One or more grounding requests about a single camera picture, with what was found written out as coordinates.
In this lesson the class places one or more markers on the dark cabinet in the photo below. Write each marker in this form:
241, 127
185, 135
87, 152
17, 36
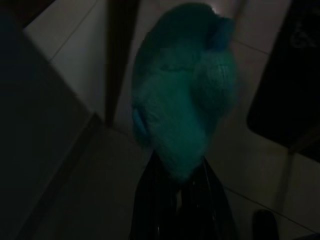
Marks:
32, 130

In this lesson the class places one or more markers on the black floor mat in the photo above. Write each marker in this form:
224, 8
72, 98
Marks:
287, 82

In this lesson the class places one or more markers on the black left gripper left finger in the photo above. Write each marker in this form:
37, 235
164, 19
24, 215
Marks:
155, 205

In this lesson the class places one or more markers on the black robot foot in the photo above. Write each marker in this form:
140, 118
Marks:
265, 225

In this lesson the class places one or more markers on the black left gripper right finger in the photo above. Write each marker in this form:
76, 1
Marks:
207, 210

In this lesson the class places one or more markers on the dark wooden furniture leg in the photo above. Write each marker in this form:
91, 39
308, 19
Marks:
120, 62

